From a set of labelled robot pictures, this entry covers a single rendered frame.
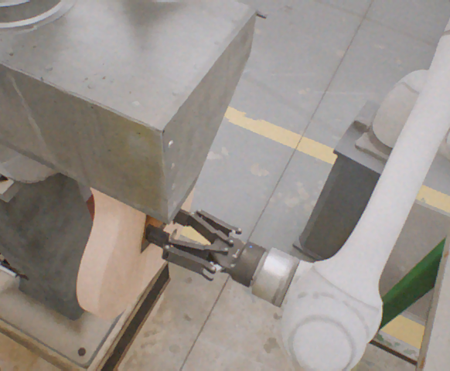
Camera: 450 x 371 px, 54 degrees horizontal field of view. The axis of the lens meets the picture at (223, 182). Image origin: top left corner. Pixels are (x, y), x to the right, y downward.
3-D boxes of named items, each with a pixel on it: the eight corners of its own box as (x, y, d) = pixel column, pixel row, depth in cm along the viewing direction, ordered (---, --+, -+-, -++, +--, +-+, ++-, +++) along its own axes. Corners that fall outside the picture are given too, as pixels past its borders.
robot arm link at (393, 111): (382, 104, 144) (410, 50, 125) (435, 130, 139) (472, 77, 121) (363, 134, 136) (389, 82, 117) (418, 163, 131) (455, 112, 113)
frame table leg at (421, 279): (336, 347, 173) (446, 249, 99) (341, 335, 176) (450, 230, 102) (349, 354, 172) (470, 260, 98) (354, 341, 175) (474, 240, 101)
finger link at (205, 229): (230, 244, 78) (236, 242, 79) (189, 209, 83) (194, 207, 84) (225, 260, 80) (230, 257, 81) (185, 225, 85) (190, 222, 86)
